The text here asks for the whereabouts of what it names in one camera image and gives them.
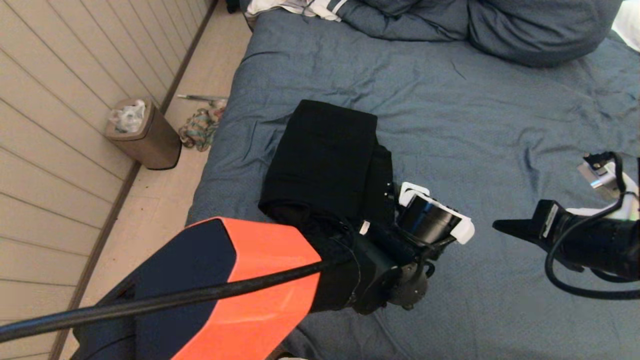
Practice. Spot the brown trash bin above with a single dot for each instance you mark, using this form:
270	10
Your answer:
150	145

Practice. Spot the white pillow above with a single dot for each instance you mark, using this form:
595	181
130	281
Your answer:
630	25

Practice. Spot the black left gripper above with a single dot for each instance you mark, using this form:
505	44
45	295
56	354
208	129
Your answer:
380	240

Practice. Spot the blue pillow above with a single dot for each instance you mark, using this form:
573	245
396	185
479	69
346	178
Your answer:
540	30

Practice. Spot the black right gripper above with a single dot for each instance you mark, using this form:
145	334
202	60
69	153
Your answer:
550	222

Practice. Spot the colourful rag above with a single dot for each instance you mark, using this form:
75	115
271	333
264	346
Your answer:
197	130

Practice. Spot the clear plastic bin bag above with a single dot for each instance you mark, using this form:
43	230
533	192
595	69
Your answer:
127	117

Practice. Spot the thin stick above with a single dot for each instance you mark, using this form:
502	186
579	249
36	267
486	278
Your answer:
200	96

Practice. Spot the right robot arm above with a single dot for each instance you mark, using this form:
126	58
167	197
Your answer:
605	245

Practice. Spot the crumpled blue duvet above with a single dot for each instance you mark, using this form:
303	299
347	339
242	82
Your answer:
400	20

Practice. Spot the dark object beside bed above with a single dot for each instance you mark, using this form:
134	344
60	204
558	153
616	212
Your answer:
232	5

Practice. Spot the white striped garment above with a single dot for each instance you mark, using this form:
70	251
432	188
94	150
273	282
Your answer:
300	7

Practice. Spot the black garment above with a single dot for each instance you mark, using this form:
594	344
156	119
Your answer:
320	160

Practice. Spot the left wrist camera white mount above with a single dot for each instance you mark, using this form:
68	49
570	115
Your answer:
430	220

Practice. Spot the blue bed sheet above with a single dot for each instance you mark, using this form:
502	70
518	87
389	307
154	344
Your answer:
500	125

